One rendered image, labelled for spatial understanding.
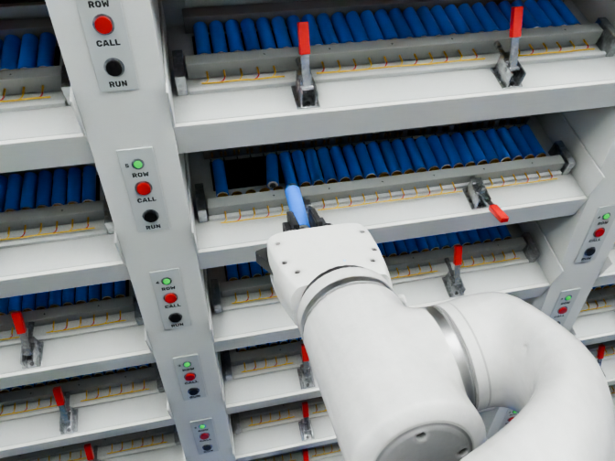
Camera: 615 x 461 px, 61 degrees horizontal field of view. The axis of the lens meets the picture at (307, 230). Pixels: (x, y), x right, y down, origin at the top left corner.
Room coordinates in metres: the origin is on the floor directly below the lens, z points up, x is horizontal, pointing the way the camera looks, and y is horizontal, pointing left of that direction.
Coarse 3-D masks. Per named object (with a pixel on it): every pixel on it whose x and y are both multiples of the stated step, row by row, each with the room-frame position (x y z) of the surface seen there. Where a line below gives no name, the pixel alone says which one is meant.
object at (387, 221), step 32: (480, 128) 0.79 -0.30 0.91; (544, 128) 0.80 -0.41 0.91; (192, 160) 0.69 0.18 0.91; (576, 160) 0.71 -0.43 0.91; (192, 192) 0.63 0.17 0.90; (512, 192) 0.66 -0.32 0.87; (544, 192) 0.66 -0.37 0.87; (576, 192) 0.67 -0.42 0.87; (192, 224) 0.53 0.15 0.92; (224, 224) 0.58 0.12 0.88; (256, 224) 0.58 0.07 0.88; (384, 224) 0.59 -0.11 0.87; (416, 224) 0.60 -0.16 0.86; (448, 224) 0.61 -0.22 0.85; (480, 224) 0.63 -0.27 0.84; (224, 256) 0.54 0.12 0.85
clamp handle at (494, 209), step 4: (480, 188) 0.63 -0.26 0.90; (484, 188) 0.63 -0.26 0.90; (480, 192) 0.63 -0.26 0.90; (480, 196) 0.63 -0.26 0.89; (484, 196) 0.63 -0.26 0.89; (484, 200) 0.61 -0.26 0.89; (488, 200) 0.61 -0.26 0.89; (488, 204) 0.60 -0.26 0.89; (492, 204) 0.60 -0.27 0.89; (496, 204) 0.60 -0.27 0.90; (492, 208) 0.59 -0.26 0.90; (496, 208) 0.59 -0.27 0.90; (500, 208) 0.59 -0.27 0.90; (492, 212) 0.59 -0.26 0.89; (496, 212) 0.58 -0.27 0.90; (500, 212) 0.58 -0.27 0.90; (496, 216) 0.58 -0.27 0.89; (500, 216) 0.57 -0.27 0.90; (504, 216) 0.57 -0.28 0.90; (500, 220) 0.57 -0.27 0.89; (504, 220) 0.57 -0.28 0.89
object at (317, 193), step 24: (456, 168) 0.67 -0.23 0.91; (480, 168) 0.68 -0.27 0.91; (504, 168) 0.68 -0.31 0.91; (528, 168) 0.69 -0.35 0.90; (552, 168) 0.70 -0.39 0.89; (264, 192) 0.61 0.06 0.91; (312, 192) 0.62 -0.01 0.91; (336, 192) 0.62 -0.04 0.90; (360, 192) 0.63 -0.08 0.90; (384, 192) 0.64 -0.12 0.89; (240, 216) 0.58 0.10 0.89
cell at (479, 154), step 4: (468, 132) 0.76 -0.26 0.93; (464, 136) 0.75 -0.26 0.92; (468, 136) 0.75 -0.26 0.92; (472, 136) 0.75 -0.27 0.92; (464, 140) 0.75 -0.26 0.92; (468, 140) 0.74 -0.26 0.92; (472, 140) 0.74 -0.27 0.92; (476, 140) 0.74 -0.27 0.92; (468, 144) 0.74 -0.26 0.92; (472, 144) 0.73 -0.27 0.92; (476, 144) 0.73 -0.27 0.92; (472, 148) 0.73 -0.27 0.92; (476, 148) 0.72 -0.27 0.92; (480, 148) 0.73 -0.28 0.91; (472, 152) 0.72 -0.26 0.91; (476, 152) 0.72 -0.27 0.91; (480, 152) 0.72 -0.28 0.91; (472, 156) 0.72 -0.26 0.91; (476, 156) 0.71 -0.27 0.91; (480, 156) 0.71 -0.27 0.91; (484, 156) 0.71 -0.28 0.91; (476, 160) 0.70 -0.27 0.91; (480, 160) 0.70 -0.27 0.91; (484, 160) 0.70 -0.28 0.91; (476, 164) 0.70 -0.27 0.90
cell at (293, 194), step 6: (294, 186) 0.51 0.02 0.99; (288, 192) 0.50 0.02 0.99; (294, 192) 0.50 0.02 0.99; (300, 192) 0.51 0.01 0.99; (288, 198) 0.49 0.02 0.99; (294, 198) 0.49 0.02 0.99; (300, 198) 0.49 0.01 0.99; (288, 204) 0.49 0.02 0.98; (294, 204) 0.48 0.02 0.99; (300, 204) 0.48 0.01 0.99; (294, 210) 0.47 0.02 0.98; (300, 210) 0.47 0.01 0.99; (300, 216) 0.46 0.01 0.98; (306, 216) 0.46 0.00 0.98; (300, 222) 0.45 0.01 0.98; (306, 222) 0.45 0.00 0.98; (300, 228) 0.45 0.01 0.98; (306, 228) 0.45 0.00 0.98
